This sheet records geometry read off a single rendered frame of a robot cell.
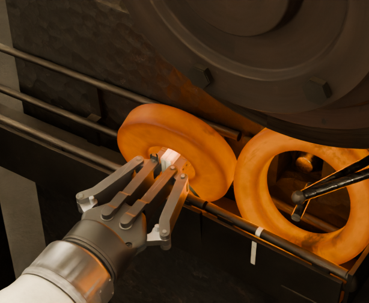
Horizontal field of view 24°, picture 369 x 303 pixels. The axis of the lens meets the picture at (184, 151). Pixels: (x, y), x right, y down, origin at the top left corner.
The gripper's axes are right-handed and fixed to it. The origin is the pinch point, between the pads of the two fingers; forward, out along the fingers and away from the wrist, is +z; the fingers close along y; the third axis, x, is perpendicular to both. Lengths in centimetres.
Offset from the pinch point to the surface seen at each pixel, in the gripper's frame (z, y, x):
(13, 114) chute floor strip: 5.2, -33.7, -12.5
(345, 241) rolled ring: -0.2, 22.1, -4.1
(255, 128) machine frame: 7.1, 6.4, 0.9
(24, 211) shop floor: 29, -65, -76
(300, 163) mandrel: 7.8, 12.4, -3.1
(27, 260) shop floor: 18, -55, -76
